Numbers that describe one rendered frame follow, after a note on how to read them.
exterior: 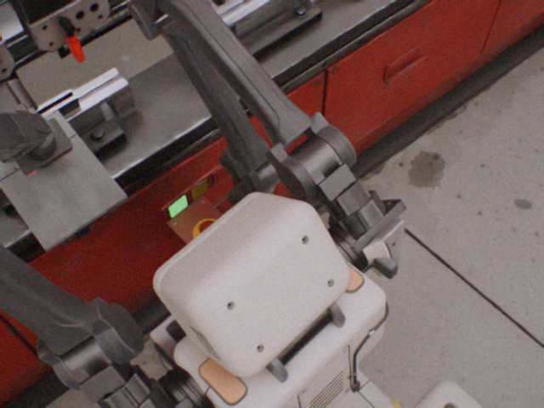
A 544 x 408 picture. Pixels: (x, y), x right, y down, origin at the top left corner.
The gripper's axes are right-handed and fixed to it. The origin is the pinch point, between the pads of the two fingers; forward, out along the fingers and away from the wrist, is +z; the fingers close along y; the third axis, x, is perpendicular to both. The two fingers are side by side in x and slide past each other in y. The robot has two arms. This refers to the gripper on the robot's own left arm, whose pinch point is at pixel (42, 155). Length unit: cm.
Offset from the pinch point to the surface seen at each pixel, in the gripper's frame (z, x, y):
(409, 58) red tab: 37, 22, -103
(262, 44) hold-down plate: 12, 2, -56
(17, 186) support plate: 0.0, 2.8, 7.2
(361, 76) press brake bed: 32, 20, -85
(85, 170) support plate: -2.2, 7.2, -5.1
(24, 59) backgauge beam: 25.2, -25.7, -10.3
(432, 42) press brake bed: 38, 22, -113
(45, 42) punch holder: -14.4, -14.3, -10.5
